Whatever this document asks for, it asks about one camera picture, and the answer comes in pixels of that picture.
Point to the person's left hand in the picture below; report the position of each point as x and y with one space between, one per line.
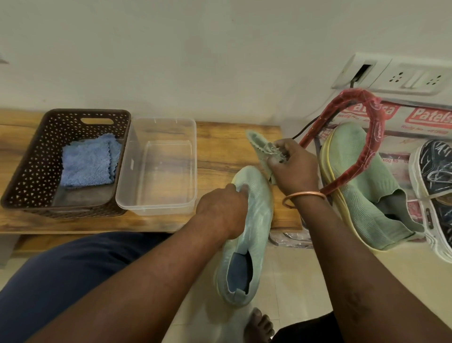
220 208

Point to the person's right hand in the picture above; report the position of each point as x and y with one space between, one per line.
296 169

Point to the person's left fingers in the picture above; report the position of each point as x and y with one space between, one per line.
242 203

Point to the person's right fingers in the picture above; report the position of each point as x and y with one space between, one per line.
279 155

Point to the pale green knit shoe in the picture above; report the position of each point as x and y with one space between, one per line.
258 215

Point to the pale green shoe insole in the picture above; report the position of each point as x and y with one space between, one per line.
259 143

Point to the person's left forearm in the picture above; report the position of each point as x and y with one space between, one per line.
141 282

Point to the person's right forearm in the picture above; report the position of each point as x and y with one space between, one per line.
353 275

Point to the copper bangle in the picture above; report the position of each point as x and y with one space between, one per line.
305 194

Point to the clear plastic container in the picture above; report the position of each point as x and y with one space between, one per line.
157 198

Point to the green knit shoe yellow sole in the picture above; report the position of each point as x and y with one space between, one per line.
367 198

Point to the person's bare foot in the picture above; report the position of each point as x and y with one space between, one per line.
257 327

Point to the person's right leg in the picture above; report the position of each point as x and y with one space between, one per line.
307 330

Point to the person's leg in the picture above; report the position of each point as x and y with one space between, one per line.
307 330
53 279

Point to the white sack with red print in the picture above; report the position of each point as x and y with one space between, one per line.
423 118

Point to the black white patterned shoe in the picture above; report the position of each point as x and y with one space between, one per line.
438 166

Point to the blue microfiber cloth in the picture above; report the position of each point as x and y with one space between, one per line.
86 162

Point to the person's left leg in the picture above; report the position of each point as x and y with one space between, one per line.
53 279

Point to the brown perforated plastic basket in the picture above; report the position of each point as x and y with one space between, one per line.
31 166

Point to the red plastic-wrapped hoop frame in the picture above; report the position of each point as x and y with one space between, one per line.
378 130

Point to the white wall socket panel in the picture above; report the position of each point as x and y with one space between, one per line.
406 76

